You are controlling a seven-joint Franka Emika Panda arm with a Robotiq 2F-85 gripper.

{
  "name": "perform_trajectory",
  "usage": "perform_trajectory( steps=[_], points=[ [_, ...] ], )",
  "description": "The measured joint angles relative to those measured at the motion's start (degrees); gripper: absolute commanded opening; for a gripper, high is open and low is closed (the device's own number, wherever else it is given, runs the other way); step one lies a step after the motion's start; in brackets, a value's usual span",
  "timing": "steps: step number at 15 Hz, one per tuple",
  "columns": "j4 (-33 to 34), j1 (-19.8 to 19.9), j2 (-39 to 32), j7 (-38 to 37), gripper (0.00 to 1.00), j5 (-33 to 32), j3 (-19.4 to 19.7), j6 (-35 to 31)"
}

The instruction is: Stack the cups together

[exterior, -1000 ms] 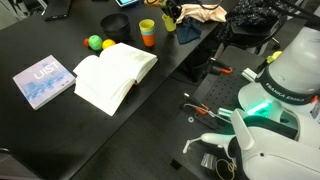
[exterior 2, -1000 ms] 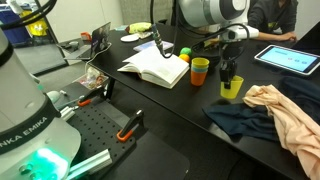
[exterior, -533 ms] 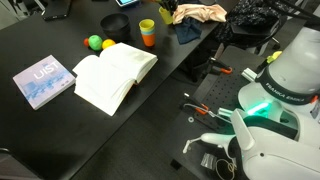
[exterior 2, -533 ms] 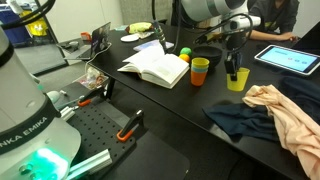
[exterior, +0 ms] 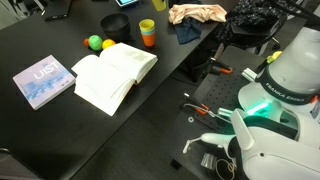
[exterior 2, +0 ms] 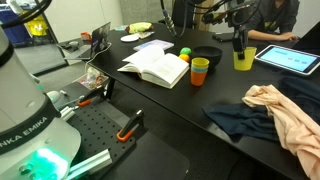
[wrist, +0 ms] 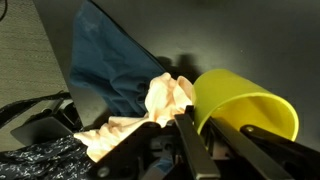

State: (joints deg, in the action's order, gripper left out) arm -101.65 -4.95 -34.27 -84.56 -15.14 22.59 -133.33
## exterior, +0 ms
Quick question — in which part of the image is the tablet with lit screen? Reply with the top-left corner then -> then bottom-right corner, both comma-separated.
115,0 -> 140,8

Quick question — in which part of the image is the orange plastic cup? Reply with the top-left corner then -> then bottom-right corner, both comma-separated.
141,32 -> 157,48

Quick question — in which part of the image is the black bowl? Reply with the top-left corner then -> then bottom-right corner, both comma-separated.
100,12 -> 132,43

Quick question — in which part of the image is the white handle tool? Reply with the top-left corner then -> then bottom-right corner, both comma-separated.
182,132 -> 236,155

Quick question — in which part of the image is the tan rubber band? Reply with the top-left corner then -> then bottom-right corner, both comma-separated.
214,157 -> 238,180

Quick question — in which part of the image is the dark blue cloth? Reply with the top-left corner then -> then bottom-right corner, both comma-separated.
173,17 -> 203,45

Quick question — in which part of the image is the black office chair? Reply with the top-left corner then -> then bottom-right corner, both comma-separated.
213,0 -> 291,54
7,0 -> 51,16

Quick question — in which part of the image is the peach cloth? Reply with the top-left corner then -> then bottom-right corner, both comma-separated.
168,3 -> 228,25

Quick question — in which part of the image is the green ball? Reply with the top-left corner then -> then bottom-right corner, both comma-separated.
88,34 -> 104,52

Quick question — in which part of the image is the yellow-orange ball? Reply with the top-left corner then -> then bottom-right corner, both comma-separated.
101,38 -> 117,50

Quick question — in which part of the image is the black flat device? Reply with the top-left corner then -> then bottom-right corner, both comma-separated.
41,0 -> 73,22

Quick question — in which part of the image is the dark floral garment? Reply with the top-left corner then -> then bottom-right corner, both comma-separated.
229,0 -> 284,29

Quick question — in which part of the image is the small clear plastic bag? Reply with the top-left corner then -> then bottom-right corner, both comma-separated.
200,152 -> 216,170

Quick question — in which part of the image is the open white book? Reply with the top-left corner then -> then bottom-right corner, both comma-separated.
71,42 -> 159,117

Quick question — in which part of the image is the aluminium extrusion piece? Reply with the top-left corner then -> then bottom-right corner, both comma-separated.
241,67 -> 258,83

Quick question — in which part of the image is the black clamp orange handle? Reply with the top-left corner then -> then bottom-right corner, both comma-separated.
181,92 -> 212,116
193,56 -> 234,77

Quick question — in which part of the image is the closed UIST book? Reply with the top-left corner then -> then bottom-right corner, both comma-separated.
12,54 -> 77,111

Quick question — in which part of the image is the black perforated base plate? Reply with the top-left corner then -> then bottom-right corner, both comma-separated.
159,44 -> 268,180

